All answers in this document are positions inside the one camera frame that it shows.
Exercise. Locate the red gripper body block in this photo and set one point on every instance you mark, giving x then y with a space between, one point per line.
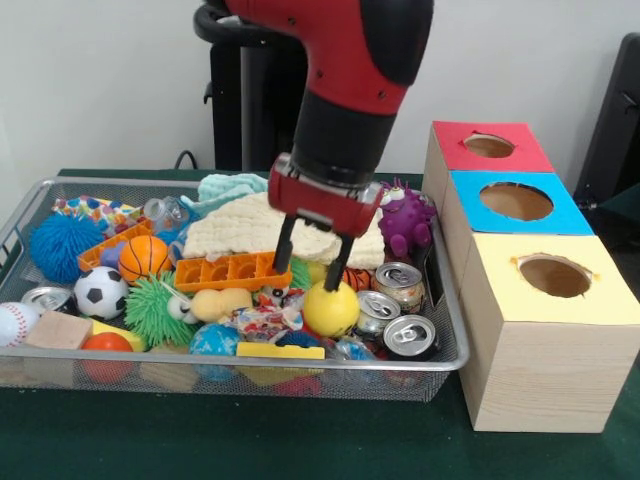
320 205

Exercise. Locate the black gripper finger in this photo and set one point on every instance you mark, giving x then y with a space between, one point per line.
340 262
285 245

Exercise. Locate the cream knitted cloth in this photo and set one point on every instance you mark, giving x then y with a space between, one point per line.
235 230

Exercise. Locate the colourful wrapper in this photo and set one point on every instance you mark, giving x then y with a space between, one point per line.
265 320

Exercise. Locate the purple spiky ball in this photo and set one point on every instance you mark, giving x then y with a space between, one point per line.
407 215

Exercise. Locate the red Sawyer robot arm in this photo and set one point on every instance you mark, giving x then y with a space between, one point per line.
360 50

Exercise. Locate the wooden box with three holes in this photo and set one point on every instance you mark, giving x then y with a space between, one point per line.
540 380

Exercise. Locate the yellow smooth ball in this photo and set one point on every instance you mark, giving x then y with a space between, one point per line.
330 312

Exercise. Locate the small orange basketball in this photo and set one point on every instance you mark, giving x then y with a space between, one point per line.
145 257

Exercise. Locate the green spiky ball with eyes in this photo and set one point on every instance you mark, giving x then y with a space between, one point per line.
150 310

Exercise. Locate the small soccer ball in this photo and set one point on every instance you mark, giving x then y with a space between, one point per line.
100 295

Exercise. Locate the orange red ball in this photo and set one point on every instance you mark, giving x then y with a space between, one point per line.
107 342

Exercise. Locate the blue spiky ball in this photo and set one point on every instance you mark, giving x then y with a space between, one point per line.
62 247

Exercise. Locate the small white baseball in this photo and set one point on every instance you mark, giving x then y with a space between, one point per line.
17 325

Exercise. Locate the black upright panel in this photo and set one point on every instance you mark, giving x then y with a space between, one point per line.
615 115

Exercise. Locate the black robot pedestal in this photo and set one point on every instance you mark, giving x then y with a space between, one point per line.
260 125

